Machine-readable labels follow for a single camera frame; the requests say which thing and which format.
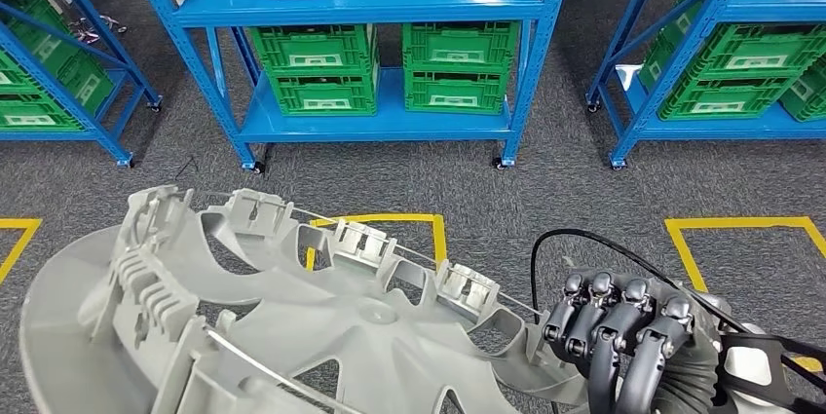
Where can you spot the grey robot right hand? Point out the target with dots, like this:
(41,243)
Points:
(613,333)

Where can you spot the silver plastic wheel hubcap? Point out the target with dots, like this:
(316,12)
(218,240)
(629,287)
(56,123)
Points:
(361,346)

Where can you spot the yellow floor tape square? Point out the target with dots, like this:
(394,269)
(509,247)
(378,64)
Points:
(742,222)
(810,364)
(387,218)
(19,224)

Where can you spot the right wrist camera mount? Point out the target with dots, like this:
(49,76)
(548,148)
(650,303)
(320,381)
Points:
(779,379)

